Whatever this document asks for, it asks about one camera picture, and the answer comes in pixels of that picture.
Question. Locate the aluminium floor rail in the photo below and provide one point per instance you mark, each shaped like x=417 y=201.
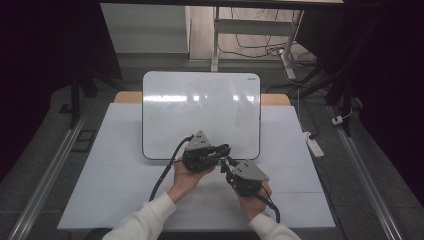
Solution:
x=370 y=180
x=46 y=180

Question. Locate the white whiteboard with dark rim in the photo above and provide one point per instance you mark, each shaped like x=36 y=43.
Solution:
x=200 y=110

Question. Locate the small white adapter box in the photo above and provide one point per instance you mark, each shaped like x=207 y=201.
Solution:
x=337 y=120

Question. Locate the wooden table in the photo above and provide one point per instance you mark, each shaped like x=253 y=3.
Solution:
x=128 y=97

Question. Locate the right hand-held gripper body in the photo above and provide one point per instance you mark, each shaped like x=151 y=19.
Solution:
x=248 y=176

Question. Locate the white power strip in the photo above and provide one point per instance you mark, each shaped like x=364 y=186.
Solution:
x=313 y=145

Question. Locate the grey metal desk frame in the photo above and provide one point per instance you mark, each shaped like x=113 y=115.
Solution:
x=253 y=27

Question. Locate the person's left hand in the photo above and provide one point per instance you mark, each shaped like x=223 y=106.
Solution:
x=186 y=181

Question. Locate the person's right hand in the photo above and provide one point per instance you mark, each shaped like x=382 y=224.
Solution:
x=251 y=205

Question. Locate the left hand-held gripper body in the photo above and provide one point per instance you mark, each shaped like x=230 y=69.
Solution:
x=198 y=155

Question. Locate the black metal stand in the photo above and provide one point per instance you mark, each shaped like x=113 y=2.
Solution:
x=75 y=100

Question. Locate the grey cabinet panel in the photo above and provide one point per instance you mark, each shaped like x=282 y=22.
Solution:
x=143 y=30

